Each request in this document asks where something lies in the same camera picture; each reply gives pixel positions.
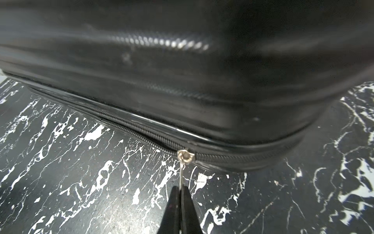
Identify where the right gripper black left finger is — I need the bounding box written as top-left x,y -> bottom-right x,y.
157,186 -> 180,234

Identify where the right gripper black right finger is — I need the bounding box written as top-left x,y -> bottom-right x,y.
180,185 -> 203,234

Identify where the silver zipper pull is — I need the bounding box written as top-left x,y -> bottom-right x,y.
177,149 -> 195,190

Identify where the black hard-shell suitcase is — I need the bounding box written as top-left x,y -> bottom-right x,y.
1,1 -> 374,172

